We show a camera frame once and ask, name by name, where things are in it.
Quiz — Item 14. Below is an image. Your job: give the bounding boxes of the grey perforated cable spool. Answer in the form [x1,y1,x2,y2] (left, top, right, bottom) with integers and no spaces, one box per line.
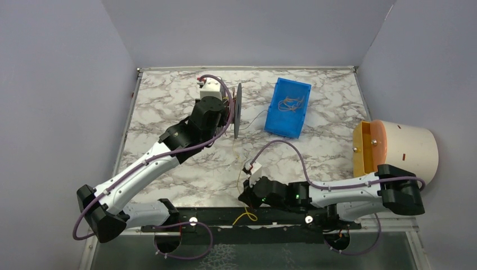
[233,83,242,139]

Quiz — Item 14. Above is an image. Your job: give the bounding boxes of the yellow wire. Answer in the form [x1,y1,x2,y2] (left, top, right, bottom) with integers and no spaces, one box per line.
[231,138,259,227]

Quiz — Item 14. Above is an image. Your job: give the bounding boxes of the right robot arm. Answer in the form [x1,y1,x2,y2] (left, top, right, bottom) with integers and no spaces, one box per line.
[238,164,426,222]

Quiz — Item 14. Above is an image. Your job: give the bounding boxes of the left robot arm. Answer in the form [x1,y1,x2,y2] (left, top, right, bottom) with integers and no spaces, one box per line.
[76,96,236,243]

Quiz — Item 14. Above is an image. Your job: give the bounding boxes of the blue plastic bin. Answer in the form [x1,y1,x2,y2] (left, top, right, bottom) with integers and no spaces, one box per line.
[264,78,312,138]

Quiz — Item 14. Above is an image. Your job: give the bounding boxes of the yellow and cream cylinder fixture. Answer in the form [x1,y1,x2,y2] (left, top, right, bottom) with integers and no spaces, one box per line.
[352,120,439,184]

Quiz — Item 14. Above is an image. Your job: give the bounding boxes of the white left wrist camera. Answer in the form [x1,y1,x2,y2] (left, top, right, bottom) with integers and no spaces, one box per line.
[197,78,226,101]

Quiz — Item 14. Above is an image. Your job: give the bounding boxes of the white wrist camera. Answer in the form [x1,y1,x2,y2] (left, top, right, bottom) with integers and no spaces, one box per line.
[242,160,262,187]
[197,78,226,101]

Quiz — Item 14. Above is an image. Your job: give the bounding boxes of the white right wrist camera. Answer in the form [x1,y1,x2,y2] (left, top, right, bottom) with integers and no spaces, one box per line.
[242,160,262,187]

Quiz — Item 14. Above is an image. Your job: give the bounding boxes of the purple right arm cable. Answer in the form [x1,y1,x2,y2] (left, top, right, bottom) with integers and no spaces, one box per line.
[249,139,426,257]

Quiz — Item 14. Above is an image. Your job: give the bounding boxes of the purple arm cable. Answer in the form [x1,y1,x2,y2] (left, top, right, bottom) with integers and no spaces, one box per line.
[249,139,426,257]
[73,74,236,261]

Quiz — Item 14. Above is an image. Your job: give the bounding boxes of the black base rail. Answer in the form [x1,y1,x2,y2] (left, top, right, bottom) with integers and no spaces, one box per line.
[141,207,361,245]

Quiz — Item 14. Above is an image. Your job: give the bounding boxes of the beige wires in bin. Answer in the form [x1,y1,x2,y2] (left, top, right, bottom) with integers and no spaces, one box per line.
[277,96,307,114]

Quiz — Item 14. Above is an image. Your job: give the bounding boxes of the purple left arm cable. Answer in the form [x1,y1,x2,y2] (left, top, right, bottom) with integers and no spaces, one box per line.
[73,74,236,261]

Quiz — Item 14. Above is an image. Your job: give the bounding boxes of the aluminium frame rail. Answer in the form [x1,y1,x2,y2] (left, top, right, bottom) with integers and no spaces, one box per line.
[358,216,420,232]

